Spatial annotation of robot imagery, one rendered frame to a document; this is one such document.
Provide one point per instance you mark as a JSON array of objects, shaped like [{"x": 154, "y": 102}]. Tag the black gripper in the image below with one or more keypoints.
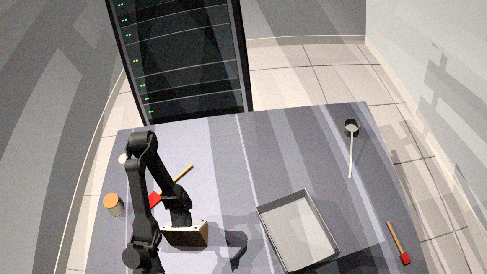
[{"x": 150, "y": 269}]

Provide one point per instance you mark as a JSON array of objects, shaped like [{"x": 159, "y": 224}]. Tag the grey cylindrical jar with orange lid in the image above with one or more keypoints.
[{"x": 113, "y": 204}]

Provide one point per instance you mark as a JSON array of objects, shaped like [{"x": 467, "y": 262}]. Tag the white cylinder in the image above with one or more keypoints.
[{"x": 122, "y": 160}]

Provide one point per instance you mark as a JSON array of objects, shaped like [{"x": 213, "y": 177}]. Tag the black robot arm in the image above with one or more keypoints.
[{"x": 141, "y": 251}]

